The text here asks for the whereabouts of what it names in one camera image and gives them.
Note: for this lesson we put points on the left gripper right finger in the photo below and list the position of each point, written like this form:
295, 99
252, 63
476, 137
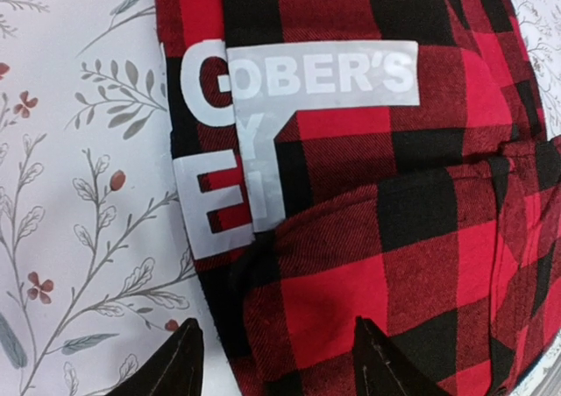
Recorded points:
381, 369

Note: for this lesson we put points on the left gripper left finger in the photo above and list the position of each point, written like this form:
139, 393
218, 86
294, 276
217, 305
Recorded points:
175, 369

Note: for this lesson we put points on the red black plaid shirt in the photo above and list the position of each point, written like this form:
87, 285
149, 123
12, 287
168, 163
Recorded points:
378, 158

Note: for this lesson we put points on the floral patterned table cloth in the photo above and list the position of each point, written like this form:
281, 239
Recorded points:
96, 267

